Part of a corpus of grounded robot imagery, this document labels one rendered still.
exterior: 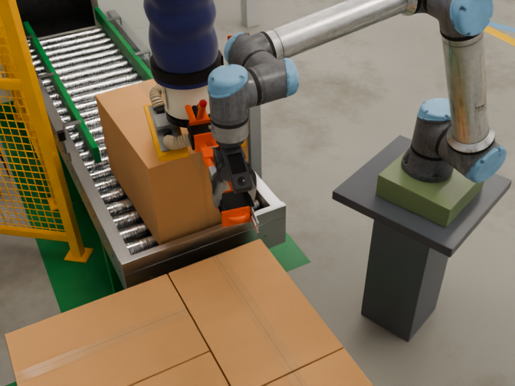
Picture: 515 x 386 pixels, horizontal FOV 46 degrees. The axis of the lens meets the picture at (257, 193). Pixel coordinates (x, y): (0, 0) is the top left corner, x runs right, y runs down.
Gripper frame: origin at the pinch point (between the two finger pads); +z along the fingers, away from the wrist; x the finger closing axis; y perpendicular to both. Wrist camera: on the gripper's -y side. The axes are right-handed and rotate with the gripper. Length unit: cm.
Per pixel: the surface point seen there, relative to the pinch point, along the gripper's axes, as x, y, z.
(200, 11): -4, 51, -31
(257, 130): -40, 120, 61
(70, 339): 54, 24, 67
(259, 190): -28, 76, 61
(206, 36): -5, 52, -23
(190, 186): 3, 61, 40
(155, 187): 16, 57, 35
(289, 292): -24, 22, 66
